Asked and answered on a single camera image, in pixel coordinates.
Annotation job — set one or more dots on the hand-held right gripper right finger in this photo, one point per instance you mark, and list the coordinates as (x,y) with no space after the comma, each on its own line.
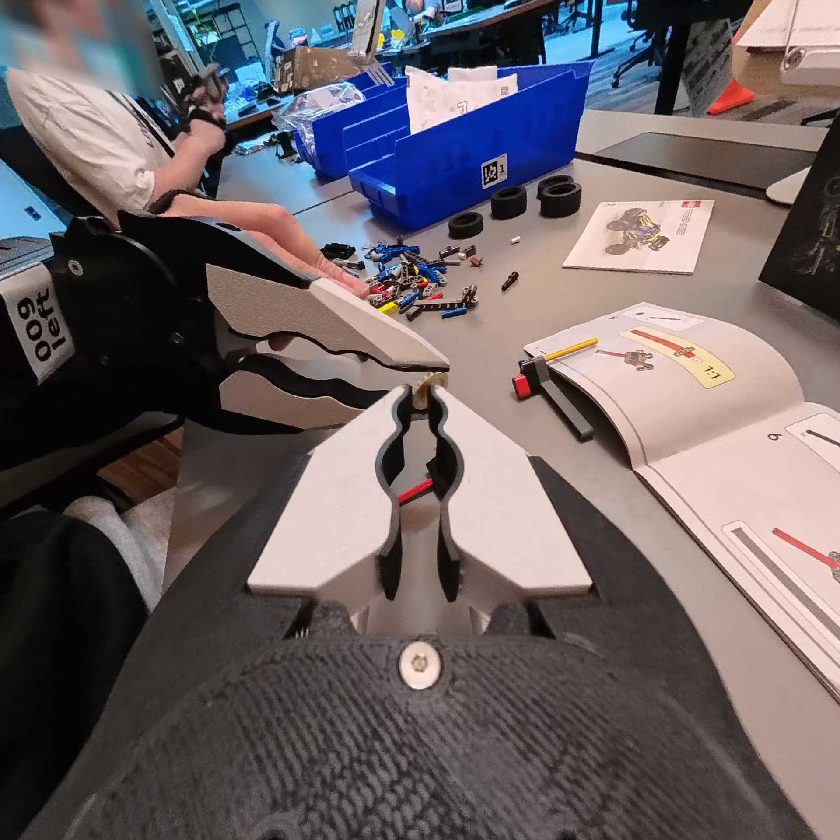
(512,525)

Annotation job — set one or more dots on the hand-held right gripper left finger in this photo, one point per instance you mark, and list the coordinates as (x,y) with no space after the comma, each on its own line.
(328,525)

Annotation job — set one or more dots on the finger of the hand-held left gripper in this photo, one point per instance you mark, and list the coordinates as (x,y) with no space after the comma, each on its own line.
(275,403)
(328,315)

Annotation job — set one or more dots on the black lego gear frame assembly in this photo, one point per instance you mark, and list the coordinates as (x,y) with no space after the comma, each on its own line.
(417,491)

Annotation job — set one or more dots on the tan lego bevel gear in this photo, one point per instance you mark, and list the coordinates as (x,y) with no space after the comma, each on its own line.
(430,384)

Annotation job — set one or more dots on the another person's forearm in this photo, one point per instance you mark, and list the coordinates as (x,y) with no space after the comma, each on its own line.
(249,223)

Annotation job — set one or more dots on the person's left forearm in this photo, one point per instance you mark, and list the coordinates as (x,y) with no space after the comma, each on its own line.
(79,420)

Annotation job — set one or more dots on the pile of loose lego pieces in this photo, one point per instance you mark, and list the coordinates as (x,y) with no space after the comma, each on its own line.
(420,275)

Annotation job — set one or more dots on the grey beam lego assembly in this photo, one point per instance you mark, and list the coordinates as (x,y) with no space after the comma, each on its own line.
(564,407)

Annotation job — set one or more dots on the black lego tire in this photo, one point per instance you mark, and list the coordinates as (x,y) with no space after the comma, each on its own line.
(466,226)
(561,201)
(551,180)
(508,203)

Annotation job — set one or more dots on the black lego pin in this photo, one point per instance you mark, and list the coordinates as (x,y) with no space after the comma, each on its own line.
(510,281)

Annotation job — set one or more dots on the black lego set box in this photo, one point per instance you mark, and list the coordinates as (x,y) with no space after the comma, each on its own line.
(807,223)

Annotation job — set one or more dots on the person's left hand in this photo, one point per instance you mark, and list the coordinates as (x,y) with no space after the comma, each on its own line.
(279,341)

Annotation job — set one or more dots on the blue storage bin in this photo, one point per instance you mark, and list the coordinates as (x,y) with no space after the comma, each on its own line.
(426,177)
(328,144)

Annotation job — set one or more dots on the person's grey pants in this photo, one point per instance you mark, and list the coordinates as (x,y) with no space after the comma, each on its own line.
(131,551)

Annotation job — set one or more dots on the open instruction booklet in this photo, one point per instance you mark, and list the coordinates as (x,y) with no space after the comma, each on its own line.
(689,420)

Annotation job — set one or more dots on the clear plastic bag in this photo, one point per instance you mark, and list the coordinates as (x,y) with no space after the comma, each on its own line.
(315,105)

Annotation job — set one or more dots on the white paper bag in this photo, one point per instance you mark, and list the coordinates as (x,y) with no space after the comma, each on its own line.
(446,98)

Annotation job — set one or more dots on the brown cardboard box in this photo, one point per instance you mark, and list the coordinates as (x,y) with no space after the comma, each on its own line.
(315,65)

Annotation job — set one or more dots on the person's black jacket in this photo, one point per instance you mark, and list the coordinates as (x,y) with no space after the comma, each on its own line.
(59,656)

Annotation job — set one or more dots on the closed instruction booklet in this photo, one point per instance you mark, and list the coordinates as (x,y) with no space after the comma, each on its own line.
(636,243)

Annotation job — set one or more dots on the black desk mat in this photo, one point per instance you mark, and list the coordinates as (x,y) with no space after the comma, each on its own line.
(709,161)

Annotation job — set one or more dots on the black office chair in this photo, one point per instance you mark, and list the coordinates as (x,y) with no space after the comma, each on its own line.
(640,46)

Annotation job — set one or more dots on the white monitor base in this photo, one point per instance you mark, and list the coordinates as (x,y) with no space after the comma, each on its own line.
(787,190)

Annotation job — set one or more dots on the orange cone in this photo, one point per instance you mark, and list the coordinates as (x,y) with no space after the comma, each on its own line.
(732,98)

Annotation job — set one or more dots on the white cardboard box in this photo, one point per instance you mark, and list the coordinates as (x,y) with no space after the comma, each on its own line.
(800,39)

